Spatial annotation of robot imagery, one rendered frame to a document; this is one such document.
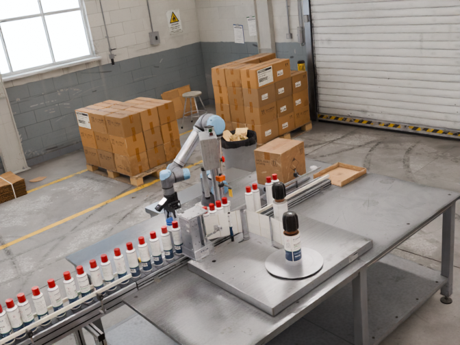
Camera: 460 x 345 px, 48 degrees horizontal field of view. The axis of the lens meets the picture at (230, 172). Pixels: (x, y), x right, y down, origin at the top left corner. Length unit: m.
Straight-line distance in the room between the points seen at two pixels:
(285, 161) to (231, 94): 3.53
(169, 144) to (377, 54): 3.04
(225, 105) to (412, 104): 2.50
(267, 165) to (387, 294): 1.20
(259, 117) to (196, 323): 4.66
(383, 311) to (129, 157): 3.91
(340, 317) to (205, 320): 1.19
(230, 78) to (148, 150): 1.51
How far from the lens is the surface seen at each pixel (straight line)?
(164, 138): 6.75
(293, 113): 7.47
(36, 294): 2.67
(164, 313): 2.68
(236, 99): 7.11
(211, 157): 3.04
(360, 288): 2.98
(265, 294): 2.59
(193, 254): 2.93
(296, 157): 3.83
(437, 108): 7.18
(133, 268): 2.88
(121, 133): 6.42
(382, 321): 3.49
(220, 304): 2.66
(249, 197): 3.27
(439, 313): 3.96
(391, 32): 7.28
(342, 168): 4.10
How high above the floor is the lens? 2.36
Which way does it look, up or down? 21 degrees down
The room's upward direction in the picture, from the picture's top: 8 degrees counter-clockwise
